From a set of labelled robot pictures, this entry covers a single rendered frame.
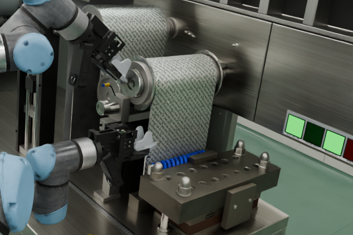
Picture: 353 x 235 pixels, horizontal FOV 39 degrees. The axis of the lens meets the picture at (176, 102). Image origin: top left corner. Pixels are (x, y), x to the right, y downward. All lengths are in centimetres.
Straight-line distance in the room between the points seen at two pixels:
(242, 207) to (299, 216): 205
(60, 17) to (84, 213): 54
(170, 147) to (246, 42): 38
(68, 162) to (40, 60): 28
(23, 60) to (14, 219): 32
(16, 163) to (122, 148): 48
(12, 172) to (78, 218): 59
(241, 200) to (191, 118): 27
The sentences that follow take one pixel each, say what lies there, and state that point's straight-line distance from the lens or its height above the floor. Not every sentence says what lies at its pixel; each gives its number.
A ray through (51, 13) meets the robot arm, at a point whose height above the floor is 144.
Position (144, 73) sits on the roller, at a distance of 128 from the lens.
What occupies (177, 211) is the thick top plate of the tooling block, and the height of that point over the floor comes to 100.
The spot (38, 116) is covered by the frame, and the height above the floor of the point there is 107.
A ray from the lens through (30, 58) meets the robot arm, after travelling 97.
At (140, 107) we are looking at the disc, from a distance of 132.
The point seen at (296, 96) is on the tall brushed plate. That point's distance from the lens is 137.
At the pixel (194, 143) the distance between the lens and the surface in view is 146.
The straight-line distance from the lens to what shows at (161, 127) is 134.
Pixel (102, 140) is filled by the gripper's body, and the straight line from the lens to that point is 121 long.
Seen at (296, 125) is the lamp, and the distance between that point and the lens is 138.
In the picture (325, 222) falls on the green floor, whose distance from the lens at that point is 344.
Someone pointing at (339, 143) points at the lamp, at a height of 119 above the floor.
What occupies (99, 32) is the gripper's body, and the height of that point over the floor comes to 139.
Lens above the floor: 163
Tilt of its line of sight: 19 degrees down
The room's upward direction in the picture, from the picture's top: 8 degrees clockwise
